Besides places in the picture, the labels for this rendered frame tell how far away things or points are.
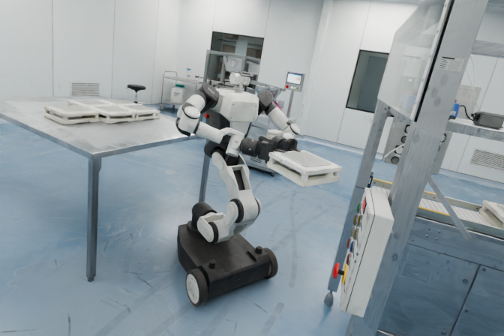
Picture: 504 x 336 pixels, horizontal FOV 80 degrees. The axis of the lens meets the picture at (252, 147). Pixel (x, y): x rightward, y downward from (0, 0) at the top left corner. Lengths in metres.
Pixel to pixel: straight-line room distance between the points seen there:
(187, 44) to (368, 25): 4.13
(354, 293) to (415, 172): 0.31
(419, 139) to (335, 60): 5.81
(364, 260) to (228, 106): 1.21
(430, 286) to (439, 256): 0.17
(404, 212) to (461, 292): 1.08
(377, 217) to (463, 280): 1.16
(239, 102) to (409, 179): 1.16
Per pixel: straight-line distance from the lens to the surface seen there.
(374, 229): 0.72
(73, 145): 1.87
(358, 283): 0.79
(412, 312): 1.91
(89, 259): 2.09
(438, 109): 0.78
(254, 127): 3.97
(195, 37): 7.81
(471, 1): 0.80
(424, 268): 1.78
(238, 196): 1.78
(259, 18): 7.10
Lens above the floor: 1.39
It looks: 15 degrees down
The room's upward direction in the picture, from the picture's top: 10 degrees clockwise
